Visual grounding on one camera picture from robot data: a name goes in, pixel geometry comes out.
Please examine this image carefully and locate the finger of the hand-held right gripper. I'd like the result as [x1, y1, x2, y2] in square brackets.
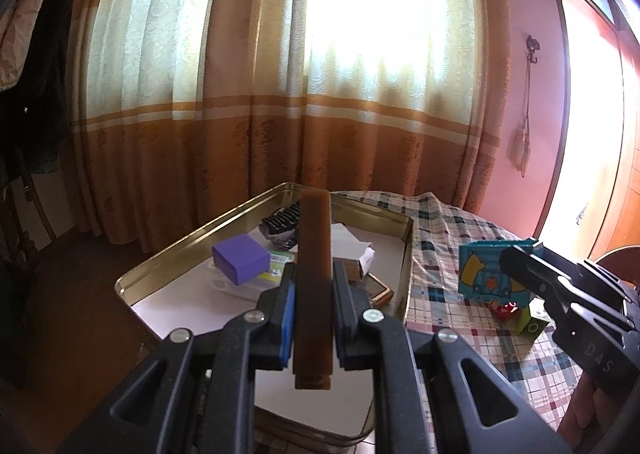
[499, 245, 635, 394]
[532, 240, 640, 302]

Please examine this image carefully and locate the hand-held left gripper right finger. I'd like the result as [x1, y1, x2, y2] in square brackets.
[332, 260, 573, 454]

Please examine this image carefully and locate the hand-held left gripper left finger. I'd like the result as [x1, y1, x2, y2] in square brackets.
[55, 261, 297, 454]

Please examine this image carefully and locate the blue building block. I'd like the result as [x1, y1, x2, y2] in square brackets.
[458, 237, 546, 309]

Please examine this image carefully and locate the pink framed mirror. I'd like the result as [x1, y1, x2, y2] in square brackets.
[350, 270, 395, 306]

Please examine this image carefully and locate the brown wooden comb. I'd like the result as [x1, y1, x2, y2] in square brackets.
[292, 188, 333, 391]

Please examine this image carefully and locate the purple box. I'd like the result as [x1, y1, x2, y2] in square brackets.
[211, 235, 271, 286]

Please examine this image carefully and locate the white cardboard box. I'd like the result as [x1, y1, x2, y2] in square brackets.
[330, 223, 376, 280]

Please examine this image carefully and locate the gold tin box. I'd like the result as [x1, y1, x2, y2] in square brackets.
[114, 183, 415, 445]

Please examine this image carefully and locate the red building brick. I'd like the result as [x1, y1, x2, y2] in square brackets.
[492, 301, 523, 322]

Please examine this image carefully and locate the clear plastic floss container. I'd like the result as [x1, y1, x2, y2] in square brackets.
[212, 254, 294, 302]

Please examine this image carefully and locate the green cube block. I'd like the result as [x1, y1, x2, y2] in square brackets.
[510, 297, 551, 339]

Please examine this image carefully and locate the brown wooden door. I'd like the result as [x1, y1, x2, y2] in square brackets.
[582, 24, 640, 262]

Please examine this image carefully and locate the plaid tablecloth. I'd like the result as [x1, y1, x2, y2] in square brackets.
[330, 190, 601, 454]

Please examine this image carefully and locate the hanging tassel ornament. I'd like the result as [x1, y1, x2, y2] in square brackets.
[509, 59, 535, 177]

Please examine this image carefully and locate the orange and cream curtain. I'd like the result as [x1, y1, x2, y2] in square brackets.
[70, 0, 503, 255]

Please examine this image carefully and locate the dark wooden chair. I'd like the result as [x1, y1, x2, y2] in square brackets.
[0, 169, 58, 385]

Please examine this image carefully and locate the dark hanging jacket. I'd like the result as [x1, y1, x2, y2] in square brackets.
[12, 0, 76, 177]

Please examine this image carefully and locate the pink quilted garment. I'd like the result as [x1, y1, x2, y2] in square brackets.
[0, 0, 56, 91]

